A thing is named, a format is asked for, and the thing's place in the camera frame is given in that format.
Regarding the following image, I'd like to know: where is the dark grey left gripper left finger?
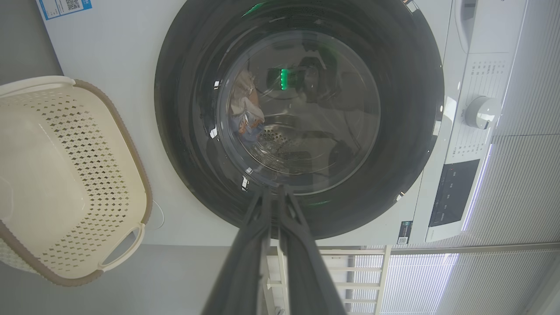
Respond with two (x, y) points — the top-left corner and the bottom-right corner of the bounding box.
(201, 187), (274, 315)

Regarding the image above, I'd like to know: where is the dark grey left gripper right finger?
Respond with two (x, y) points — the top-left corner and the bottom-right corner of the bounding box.
(278, 186), (346, 315)

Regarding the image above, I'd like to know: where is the blue printed garment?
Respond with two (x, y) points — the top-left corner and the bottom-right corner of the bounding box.
(238, 112), (266, 146)

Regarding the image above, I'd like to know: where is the round black glass washer door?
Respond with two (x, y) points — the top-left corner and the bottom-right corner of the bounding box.
(154, 0), (445, 240)

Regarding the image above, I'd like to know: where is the cream printed garment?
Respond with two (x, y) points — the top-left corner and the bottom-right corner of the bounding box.
(231, 71), (263, 116)

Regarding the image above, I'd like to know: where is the perforated steel washer drum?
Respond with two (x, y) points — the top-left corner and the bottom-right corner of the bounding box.
(217, 31), (381, 195)

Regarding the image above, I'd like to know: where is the black washer display panel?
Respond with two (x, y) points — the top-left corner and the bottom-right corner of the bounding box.
(429, 159), (481, 228)

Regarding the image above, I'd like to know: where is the white front-load washing machine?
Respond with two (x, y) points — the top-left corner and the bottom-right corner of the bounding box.
(35, 0), (530, 246)

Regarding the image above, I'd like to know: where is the white slatted railing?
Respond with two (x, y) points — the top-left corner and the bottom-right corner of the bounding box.
(262, 245), (392, 315)

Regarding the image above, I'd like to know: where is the round white filter cover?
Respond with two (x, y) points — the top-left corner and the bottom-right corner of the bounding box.
(150, 200), (165, 231)

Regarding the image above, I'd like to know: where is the black QR code sticker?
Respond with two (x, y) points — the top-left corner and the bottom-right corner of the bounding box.
(397, 221), (413, 245)

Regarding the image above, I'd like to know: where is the cream perforated laundry basket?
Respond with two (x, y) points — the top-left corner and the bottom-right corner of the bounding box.
(0, 76), (153, 287)

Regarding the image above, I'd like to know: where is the white round control knob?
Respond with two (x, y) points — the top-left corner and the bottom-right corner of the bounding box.
(465, 96), (502, 130)

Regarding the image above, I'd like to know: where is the white detergent drawer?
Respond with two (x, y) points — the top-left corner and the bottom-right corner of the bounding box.
(454, 0), (480, 54)

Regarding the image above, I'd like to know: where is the blue energy label sticker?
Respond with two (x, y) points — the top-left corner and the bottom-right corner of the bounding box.
(37, 0), (93, 21)

